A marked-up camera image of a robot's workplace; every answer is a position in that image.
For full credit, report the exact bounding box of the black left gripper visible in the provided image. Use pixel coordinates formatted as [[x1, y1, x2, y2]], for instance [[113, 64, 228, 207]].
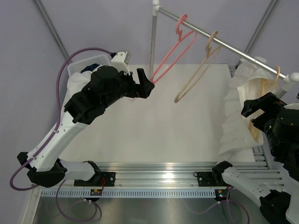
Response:
[[102, 68, 154, 109]]

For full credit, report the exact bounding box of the beige hanger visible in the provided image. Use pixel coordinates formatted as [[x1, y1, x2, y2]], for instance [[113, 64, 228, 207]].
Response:
[[249, 65, 282, 144], [174, 30, 221, 103]]

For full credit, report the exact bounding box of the cream white garment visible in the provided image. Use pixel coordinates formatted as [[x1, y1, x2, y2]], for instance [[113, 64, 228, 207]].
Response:
[[219, 59, 279, 155]]

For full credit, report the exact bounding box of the dark blue denim skirt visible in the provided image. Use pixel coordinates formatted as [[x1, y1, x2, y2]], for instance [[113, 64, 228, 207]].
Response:
[[80, 63, 100, 73]]

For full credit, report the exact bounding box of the pink plastic hanger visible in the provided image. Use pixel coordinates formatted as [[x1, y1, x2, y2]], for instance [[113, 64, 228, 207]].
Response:
[[150, 14, 198, 84]]

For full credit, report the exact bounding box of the white satin garment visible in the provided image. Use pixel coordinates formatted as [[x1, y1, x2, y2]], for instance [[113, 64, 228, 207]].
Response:
[[66, 69, 138, 102]]

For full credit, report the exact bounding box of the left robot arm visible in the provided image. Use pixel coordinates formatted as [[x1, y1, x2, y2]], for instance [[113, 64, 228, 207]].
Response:
[[17, 65, 155, 188]]

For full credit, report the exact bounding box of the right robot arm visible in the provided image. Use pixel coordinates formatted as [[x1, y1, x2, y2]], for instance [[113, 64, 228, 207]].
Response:
[[212, 92, 299, 224]]

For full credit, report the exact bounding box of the silver clothes rack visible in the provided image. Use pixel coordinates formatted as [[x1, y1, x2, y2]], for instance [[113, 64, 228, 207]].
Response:
[[149, 0, 299, 98]]

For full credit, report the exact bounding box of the white plastic basket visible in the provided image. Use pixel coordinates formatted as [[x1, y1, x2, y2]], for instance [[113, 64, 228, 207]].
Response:
[[67, 54, 111, 77]]

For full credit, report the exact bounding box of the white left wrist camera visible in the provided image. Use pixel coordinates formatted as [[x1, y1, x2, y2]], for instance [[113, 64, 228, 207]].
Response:
[[111, 50, 131, 74]]

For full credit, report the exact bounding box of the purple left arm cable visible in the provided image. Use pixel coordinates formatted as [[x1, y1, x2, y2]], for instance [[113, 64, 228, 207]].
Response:
[[9, 47, 117, 221]]

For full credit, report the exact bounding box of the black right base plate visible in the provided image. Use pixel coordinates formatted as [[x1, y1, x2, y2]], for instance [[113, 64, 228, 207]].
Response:
[[193, 171, 228, 187]]

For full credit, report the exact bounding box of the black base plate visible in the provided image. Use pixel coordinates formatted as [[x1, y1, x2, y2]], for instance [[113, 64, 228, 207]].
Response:
[[193, 171, 228, 187], [74, 171, 116, 187]]

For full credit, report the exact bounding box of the aluminium mounting rail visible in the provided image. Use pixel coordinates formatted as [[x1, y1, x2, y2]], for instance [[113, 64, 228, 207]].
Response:
[[97, 148, 285, 189]]

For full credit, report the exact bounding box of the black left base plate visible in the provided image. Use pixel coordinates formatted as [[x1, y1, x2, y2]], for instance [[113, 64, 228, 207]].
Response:
[[74, 171, 116, 187]]

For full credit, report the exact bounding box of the white slotted cable duct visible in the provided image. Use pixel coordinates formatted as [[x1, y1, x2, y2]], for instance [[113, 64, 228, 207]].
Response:
[[41, 189, 216, 198]]

